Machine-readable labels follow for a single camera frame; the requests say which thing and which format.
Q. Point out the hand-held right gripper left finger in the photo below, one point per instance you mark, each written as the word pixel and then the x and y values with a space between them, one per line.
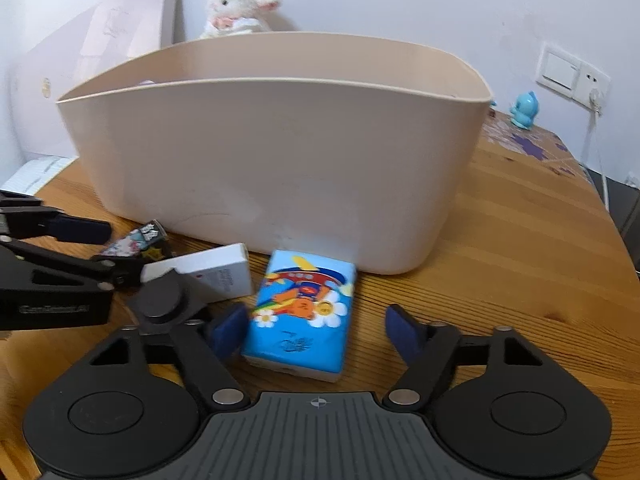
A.
pixel 227 334

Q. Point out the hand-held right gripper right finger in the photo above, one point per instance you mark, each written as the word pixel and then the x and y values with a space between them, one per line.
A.
pixel 403 336

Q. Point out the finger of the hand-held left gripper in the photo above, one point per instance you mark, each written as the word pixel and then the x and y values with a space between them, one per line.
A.
pixel 160 300
pixel 80 229

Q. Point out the white rectangular box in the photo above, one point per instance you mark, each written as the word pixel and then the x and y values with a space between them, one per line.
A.
pixel 220 272

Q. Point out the blue cartoon tissue packet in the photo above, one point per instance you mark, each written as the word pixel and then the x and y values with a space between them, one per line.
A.
pixel 295 310

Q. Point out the beige plastic storage bin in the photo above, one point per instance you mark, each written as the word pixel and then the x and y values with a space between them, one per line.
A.
pixel 250 160

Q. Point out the black patterned snack packet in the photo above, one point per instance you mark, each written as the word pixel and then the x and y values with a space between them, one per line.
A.
pixel 132 241

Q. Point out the white paper sheet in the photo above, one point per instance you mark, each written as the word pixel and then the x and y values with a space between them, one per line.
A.
pixel 35 172

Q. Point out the pale pink canvas board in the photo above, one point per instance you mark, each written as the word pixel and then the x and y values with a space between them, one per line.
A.
pixel 100 35

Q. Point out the purple patterned table mat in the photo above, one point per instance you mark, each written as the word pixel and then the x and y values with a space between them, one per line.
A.
pixel 530 142

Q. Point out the dark furniture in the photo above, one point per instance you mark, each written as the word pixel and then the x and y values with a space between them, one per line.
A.
pixel 620 210

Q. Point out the small blue figurine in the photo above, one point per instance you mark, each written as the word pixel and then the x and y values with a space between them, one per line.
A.
pixel 523 112

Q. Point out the white plush sheep toy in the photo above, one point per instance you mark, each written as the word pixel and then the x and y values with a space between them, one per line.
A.
pixel 235 5

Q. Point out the white wall switch socket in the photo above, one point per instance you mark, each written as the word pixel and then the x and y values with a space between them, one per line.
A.
pixel 560 67

